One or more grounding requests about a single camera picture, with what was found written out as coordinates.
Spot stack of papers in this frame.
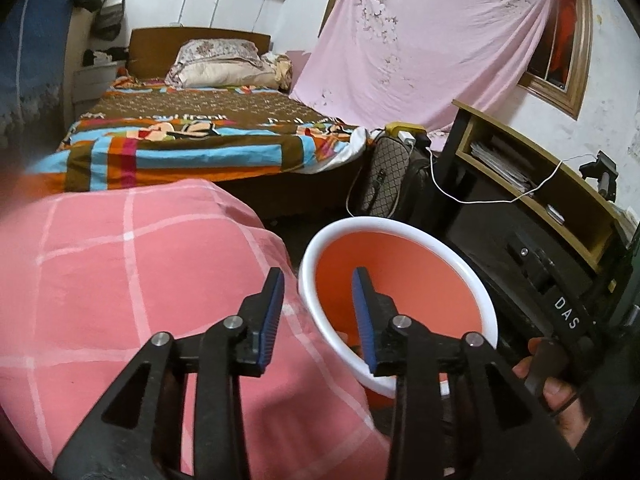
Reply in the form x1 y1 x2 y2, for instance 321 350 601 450
469 135 537 194

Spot patterned beige handbag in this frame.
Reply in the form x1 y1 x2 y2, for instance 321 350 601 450
360 132 417 219

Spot blue printed wardrobe cover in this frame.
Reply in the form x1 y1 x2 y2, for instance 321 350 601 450
0 0 84 147

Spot beige bundled cloth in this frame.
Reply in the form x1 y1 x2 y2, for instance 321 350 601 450
260 51 294 94

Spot white charging cable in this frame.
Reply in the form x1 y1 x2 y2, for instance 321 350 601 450
425 145 599 207

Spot black bag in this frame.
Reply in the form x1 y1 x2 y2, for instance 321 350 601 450
400 152 452 227

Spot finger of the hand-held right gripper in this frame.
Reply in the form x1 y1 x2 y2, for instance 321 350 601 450
506 237 557 293

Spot black items on nightstand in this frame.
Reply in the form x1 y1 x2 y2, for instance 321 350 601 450
82 47 130 66

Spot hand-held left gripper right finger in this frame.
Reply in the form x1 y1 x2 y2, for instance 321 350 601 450
351 266 581 480

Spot red hanging cloth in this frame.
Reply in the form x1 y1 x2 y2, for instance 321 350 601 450
547 0 579 87

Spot yellow box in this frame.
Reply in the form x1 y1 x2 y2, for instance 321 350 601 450
385 121 430 146

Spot orange basin with white rim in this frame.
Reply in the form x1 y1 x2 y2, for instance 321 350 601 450
298 216 499 399

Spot pink plaid blanket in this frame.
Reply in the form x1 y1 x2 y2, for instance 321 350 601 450
0 177 392 480

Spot black grey shoulder bag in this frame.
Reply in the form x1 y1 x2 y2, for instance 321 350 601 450
93 0 126 42

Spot wooden window frame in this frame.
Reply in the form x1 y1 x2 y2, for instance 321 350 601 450
517 0 594 121

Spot colourful cartoon bedspread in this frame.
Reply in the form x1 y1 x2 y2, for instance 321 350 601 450
30 76 372 194

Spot wooden bed headboard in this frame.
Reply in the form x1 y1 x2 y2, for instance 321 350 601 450
127 27 272 79

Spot white nightstand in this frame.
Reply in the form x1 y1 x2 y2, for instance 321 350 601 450
73 60 127 112

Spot person's right hand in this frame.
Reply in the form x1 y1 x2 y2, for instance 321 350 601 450
512 337 594 449

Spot wooden desk shelf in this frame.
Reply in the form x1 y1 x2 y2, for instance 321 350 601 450
442 99 627 274

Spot black clamp stand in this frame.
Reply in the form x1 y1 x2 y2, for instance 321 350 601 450
579 152 619 202

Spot pink floral hanging sheet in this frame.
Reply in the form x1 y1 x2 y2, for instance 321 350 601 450
290 0 562 154

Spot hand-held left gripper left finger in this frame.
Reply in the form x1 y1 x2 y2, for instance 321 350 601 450
50 267 286 480

